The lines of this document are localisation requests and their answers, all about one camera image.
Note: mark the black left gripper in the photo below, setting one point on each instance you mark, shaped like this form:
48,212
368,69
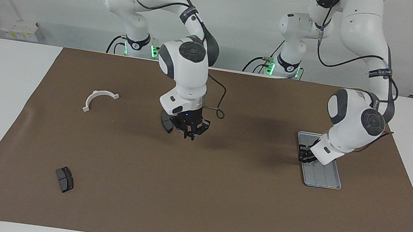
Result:
309,152

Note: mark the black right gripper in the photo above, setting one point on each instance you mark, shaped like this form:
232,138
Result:
189,119

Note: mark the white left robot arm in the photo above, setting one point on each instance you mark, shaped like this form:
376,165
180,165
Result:
352,125

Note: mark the silver metal tray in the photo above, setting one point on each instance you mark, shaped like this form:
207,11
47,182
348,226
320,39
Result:
324,176

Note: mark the long grey brake pad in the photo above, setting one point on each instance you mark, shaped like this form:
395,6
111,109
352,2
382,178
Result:
165,124

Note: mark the brown table mat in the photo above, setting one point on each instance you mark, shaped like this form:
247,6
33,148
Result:
218,199

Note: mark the short grey brake pad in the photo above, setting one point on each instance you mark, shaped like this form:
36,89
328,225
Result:
65,180

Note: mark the white curved plastic bracket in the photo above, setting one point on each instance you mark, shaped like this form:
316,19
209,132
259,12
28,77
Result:
100,92

